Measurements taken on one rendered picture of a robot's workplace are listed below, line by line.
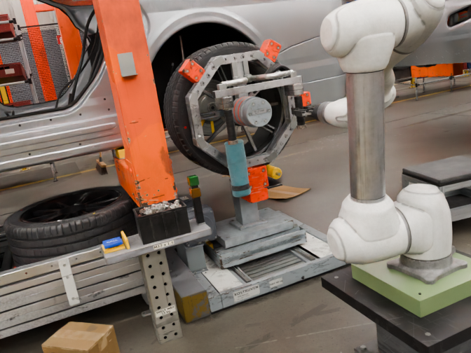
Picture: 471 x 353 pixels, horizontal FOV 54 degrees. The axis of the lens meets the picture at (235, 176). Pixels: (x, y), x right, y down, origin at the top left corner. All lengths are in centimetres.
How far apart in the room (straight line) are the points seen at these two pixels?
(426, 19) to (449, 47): 307
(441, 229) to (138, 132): 120
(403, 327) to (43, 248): 155
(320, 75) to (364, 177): 162
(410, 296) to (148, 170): 114
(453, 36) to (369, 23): 314
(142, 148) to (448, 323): 129
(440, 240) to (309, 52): 165
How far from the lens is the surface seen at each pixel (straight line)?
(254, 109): 206
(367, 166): 134
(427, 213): 149
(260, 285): 221
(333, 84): 296
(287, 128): 231
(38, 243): 227
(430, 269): 156
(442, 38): 440
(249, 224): 246
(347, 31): 122
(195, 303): 212
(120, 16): 196
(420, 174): 271
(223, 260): 233
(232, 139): 195
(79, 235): 221
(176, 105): 218
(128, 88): 194
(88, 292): 219
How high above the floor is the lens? 109
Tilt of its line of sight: 14 degrees down
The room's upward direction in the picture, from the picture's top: 9 degrees counter-clockwise
